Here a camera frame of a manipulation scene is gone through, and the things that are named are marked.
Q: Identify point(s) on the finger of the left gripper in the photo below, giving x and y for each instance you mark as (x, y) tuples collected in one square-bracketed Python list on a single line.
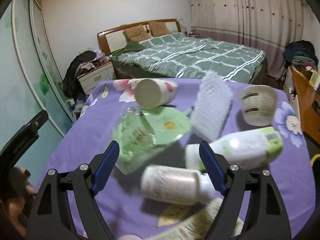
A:
[(22, 140)]

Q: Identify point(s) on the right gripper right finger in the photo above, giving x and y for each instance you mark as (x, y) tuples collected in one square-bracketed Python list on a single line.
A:
[(266, 216)]

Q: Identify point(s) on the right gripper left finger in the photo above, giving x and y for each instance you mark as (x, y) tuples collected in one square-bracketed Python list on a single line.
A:
[(51, 216)]

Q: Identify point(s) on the green plastic bag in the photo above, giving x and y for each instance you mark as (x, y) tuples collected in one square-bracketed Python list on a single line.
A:
[(142, 134)]

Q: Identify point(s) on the yellow rimmed trash bin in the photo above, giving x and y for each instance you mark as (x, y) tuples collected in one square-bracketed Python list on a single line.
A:
[(315, 163)]

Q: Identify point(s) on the printed paper package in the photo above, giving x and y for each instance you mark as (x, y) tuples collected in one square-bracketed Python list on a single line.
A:
[(193, 227)]

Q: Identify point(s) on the sliding wardrobe door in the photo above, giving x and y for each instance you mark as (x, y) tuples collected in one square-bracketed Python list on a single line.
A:
[(30, 80)]

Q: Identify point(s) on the green white plastic bottle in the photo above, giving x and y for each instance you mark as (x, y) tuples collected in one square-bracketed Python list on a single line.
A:
[(249, 149)]

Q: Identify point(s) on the white labelled bottle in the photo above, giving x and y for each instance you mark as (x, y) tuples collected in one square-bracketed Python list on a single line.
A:
[(175, 185)]

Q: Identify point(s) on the white bedside nightstand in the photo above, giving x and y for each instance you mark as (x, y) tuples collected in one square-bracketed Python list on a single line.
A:
[(103, 72)]

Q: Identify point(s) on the purple floral blanket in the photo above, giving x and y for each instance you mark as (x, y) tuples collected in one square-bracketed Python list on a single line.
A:
[(123, 207)]

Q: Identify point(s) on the dark clothes pile on nightstand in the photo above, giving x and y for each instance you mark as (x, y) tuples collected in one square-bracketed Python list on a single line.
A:
[(82, 64)]

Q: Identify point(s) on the white yogurt cup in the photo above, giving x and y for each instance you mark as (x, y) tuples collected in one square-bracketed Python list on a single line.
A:
[(258, 105)]

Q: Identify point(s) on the wooden dresser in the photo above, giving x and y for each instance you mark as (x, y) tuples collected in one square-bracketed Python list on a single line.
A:
[(309, 119)]

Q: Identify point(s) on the white textured packaging sheet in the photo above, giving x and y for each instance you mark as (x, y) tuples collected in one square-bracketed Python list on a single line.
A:
[(211, 108)]

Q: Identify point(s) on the wooden bed headboard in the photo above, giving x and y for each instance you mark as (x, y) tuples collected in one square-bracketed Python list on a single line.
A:
[(114, 39)]

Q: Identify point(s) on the paper cup with strawberry print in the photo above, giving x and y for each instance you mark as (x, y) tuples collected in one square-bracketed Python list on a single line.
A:
[(151, 93)]

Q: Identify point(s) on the clothes pile on dresser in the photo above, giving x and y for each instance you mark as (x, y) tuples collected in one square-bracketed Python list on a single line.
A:
[(300, 53)]

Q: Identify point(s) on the left brown pillow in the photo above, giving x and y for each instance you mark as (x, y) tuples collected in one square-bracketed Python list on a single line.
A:
[(137, 33)]

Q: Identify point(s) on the brown pillow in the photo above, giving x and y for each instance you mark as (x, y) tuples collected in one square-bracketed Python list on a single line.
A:
[(158, 28), (137, 33)]

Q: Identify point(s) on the bed with green plaid duvet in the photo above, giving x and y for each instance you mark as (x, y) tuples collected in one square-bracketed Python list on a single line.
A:
[(178, 56)]

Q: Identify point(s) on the right brown pillow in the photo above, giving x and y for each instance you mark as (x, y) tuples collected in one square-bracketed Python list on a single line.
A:
[(158, 28)]

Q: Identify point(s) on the pink striped curtain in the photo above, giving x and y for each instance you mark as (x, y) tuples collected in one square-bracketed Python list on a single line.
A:
[(268, 25)]

